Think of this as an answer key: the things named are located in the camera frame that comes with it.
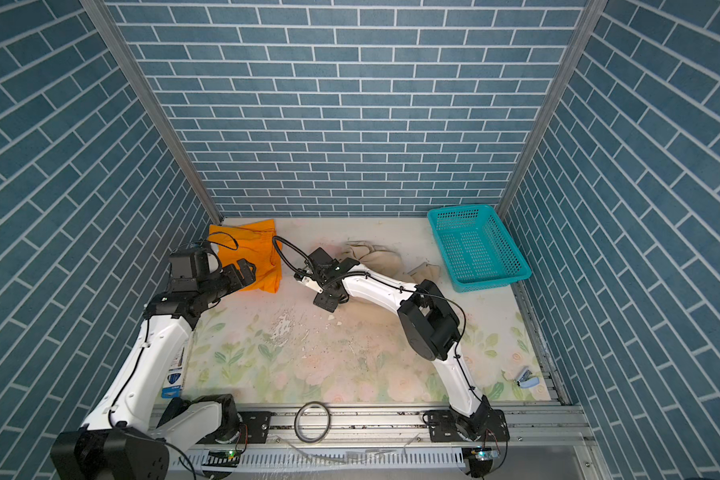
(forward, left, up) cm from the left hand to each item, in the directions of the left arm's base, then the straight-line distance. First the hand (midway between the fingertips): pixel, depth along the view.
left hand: (243, 270), depth 80 cm
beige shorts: (+9, -40, -9) cm, 42 cm away
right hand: (+2, -21, -14) cm, 25 cm away
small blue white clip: (-25, -77, -18) cm, 83 cm away
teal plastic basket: (+23, -76, -19) cm, 81 cm away
